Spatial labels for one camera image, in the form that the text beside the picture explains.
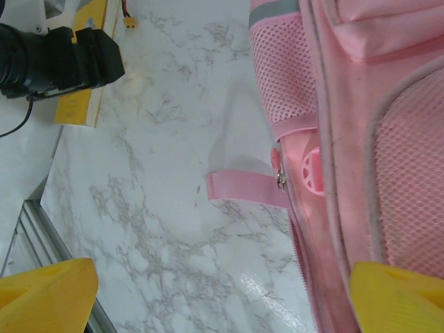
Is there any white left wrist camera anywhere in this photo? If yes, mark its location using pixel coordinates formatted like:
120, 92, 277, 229
0, 0, 84, 35

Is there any aluminium front rail base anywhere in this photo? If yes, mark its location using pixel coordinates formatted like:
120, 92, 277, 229
10, 199, 117, 333

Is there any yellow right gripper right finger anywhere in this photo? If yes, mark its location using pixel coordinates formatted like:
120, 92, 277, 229
349, 260, 444, 333

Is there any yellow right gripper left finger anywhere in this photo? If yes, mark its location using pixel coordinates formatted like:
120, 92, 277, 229
0, 257, 100, 333

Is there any yellow book with crawling boy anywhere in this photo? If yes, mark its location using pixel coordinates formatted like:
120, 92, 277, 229
54, 0, 121, 128

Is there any pink student backpack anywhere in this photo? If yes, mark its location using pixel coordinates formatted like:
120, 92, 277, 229
206, 0, 444, 333

